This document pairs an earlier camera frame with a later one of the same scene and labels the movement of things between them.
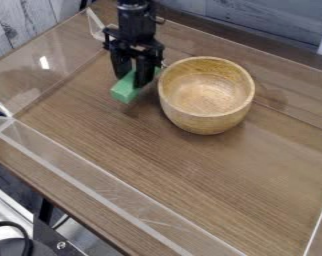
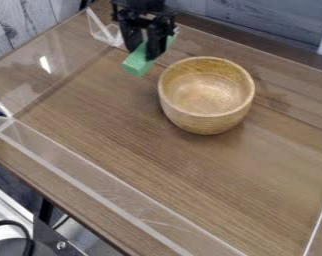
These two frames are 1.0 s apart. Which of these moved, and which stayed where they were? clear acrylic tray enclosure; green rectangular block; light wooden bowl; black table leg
Moved: green rectangular block
Stayed: black table leg; clear acrylic tray enclosure; light wooden bowl
